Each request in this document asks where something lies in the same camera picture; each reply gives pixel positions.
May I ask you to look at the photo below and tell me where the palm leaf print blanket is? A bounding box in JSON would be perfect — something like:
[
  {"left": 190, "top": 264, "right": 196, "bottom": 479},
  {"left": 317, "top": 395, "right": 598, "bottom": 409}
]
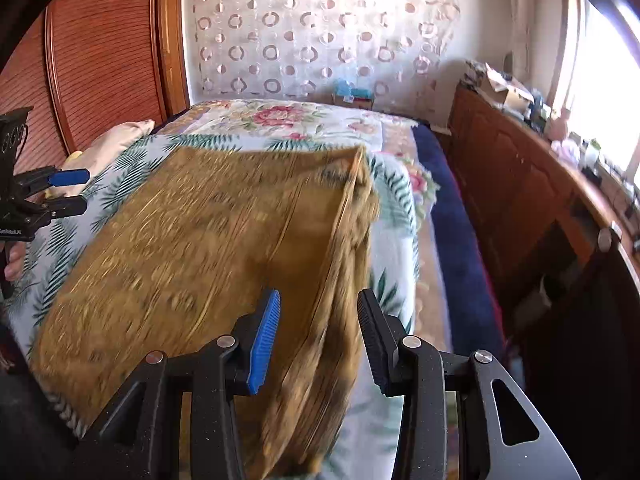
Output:
[{"left": 8, "top": 133, "right": 419, "bottom": 479}]

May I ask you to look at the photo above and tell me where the beige pillow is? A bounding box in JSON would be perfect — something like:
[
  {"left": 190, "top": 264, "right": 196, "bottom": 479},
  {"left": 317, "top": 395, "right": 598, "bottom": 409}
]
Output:
[{"left": 61, "top": 119, "right": 155, "bottom": 180}]

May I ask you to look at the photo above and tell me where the sheer circle pattern curtain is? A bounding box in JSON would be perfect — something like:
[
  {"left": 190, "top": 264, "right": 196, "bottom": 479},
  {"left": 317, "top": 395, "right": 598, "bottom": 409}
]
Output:
[{"left": 181, "top": 0, "right": 460, "bottom": 116}]

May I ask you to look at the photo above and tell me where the long wooden sideboard cabinet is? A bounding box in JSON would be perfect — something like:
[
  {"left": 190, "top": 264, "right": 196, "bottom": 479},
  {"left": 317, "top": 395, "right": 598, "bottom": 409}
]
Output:
[{"left": 448, "top": 84, "right": 639, "bottom": 318}]

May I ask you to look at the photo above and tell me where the blue tissue box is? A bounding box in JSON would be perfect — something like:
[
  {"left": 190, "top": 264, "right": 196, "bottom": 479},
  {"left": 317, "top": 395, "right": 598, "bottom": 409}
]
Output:
[{"left": 331, "top": 79, "right": 374, "bottom": 110}]

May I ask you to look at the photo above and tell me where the red-brown louvered wardrobe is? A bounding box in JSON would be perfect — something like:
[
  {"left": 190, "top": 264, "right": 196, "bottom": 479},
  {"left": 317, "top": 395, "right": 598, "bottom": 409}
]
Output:
[{"left": 1, "top": 0, "right": 189, "bottom": 171}]

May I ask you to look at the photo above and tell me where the person's left hand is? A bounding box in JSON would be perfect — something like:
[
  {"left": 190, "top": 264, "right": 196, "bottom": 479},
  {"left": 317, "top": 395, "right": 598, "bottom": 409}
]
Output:
[{"left": 1, "top": 242, "right": 26, "bottom": 282}]

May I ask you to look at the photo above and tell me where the navy blue fleece blanket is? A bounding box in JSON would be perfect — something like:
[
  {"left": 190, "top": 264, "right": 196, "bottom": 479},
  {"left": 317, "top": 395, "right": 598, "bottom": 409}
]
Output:
[{"left": 412, "top": 122, "right": 506, "bottom": 358}]

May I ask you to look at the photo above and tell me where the white plastic bottle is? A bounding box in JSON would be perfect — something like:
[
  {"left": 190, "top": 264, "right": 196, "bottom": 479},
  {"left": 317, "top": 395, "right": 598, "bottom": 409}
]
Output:
[{"left": 544, "top": 107, "right": 570, "bottom": 142}]

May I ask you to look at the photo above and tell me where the open cardboard box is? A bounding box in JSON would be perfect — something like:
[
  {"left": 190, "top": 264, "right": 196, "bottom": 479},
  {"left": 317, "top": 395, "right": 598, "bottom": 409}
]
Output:
[{"left": 477, "top": 63, "right": 534, "bottom": 114}]

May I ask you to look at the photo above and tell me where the floral quilt bedspread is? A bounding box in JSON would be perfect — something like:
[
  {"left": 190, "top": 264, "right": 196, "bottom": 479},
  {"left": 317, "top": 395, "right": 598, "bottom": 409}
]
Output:
[{"left": 160, "top": 100, "right": 451, "bottom": 350}]

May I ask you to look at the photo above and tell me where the mustard patterned scarf cloth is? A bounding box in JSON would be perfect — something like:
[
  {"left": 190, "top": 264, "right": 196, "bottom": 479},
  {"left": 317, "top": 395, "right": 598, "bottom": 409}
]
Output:
[{"left": 30, "top": 148, "right": 378, "bottom": 479}]

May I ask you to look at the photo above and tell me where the bright wooden frame window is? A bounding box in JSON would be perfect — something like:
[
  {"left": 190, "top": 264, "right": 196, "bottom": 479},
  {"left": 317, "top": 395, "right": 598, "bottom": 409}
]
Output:
[{"left": 553, "top": 0, "right": 639, "bottom": 184}]

